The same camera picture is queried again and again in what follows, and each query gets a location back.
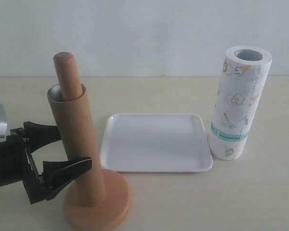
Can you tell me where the printed white paper towel roll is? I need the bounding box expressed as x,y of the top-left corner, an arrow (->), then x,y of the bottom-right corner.
209,46 -> 272,161

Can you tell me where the white rectangular plastic tray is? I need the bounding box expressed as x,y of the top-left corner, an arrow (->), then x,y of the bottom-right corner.
100,113 -> 213,173

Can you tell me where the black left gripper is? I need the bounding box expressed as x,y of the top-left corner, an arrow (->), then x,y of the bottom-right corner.
0,121 -> 92,204

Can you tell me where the wooden paper towel holder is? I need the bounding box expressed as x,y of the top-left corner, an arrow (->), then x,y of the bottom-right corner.
47,51 -> 131,231

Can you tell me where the brown cardboard tube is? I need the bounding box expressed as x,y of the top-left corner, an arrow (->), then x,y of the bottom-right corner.
47,84 -> 106,207

